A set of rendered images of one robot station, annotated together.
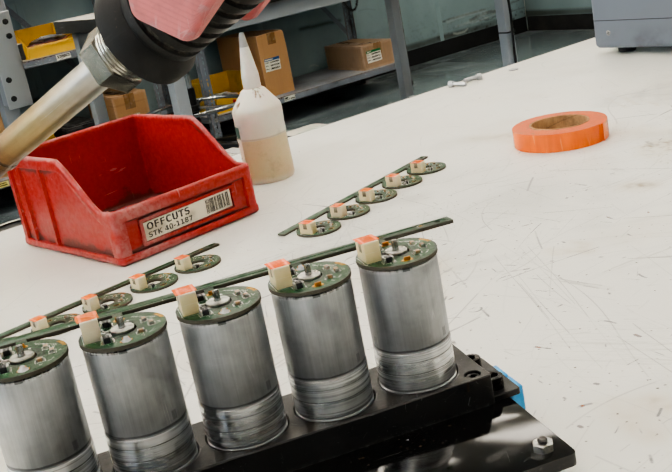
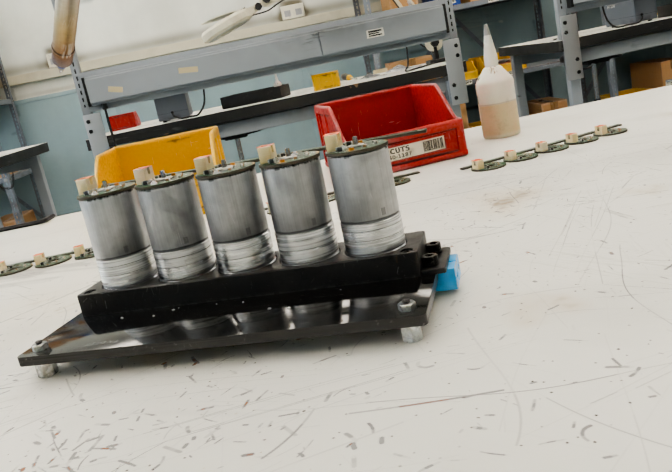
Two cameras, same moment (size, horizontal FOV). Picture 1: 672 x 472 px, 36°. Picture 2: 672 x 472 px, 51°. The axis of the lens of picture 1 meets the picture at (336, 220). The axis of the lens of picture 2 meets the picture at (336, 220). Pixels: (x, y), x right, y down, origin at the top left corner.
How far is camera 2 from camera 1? 17 cm
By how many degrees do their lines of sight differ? 30
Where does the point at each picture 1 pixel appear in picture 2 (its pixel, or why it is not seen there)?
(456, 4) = not seen: outside the picture
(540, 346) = (530, 252)
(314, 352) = (278, 212)
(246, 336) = (228, 192)
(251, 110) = (486, 82)
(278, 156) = (504, 118)
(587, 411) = (503, 298)
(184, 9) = not seen: outside the picture
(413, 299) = (352, 181)
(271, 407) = (249, 247)
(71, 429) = (123, 238)
